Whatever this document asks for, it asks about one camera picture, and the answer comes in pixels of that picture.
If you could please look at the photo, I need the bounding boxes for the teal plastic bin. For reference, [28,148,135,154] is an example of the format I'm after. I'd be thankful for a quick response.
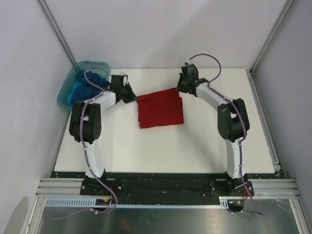
[57,61,111,111]

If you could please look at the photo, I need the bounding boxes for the right aluminium frame post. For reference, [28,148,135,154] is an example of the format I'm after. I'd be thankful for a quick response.
[250,0,297,76]

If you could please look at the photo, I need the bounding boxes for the aluminium frame post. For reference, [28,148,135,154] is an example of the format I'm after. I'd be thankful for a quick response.
[250,0,297,76]
[36,0,77,66]

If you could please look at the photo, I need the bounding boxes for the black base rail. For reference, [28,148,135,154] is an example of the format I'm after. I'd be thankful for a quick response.
[51,171,254,205]

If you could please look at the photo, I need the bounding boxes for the light blue t shirt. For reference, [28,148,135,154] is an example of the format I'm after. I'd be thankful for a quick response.
[67,82,81,106]

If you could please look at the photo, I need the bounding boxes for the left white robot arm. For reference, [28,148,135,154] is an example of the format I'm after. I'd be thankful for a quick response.
[69,74,137,195]

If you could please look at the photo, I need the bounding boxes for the red t shirt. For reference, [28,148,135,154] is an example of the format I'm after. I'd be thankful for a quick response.
[136,88,184,129]

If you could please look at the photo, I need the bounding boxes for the dark blue t shirt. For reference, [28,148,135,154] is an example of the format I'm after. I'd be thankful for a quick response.
[73,70,110,104]

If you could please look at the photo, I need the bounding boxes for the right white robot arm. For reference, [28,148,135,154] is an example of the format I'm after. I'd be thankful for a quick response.
[176,63,250,195]

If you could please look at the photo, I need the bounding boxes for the left aluminium frame post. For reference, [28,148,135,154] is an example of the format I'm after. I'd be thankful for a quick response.
[36,0,77,66]

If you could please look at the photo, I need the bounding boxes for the grey slotted cable duct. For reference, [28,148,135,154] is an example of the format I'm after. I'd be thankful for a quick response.
[44,196,231,210]

